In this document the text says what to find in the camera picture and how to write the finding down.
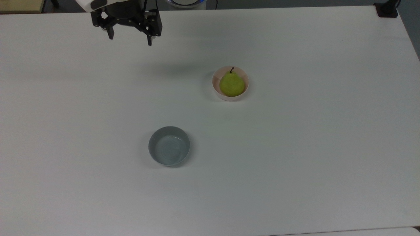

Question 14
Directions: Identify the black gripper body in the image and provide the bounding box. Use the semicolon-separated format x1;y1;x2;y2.
91;0;162;37

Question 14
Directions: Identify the green pear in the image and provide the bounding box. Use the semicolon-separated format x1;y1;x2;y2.
219;67;246;97

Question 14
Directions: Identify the pink bowl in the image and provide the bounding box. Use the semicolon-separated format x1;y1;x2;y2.
212;66;250;102

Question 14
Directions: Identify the grey bowl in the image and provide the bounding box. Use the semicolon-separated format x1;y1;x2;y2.
148;126;191;167

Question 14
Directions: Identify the wooden furniture piece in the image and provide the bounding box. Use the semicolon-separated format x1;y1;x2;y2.
0;0;45;14

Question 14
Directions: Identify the black table clamp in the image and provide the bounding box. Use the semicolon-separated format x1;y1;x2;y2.
374;0;401;18

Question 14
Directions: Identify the white robot base blue ring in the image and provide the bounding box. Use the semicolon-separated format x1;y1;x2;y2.
164;0;207;9

